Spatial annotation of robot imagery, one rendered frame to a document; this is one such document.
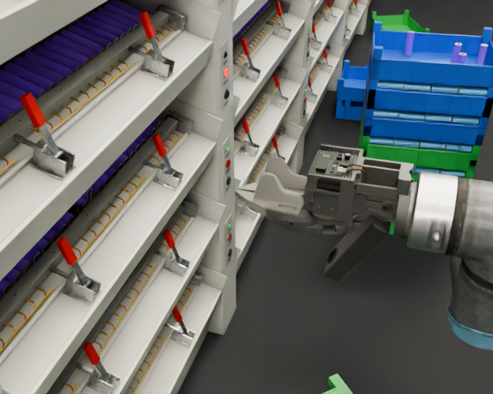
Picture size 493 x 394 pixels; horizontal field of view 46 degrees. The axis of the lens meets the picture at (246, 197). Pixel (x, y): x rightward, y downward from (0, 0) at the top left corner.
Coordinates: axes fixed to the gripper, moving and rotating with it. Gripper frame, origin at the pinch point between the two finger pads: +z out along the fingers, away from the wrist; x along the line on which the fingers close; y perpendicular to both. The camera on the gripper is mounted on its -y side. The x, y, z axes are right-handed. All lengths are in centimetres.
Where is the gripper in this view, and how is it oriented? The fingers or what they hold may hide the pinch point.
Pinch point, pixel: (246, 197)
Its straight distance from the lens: 74.4
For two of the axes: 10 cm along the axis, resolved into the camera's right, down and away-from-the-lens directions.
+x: -3.1, 5.6, -7.7
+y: -0.3, -8.2, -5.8
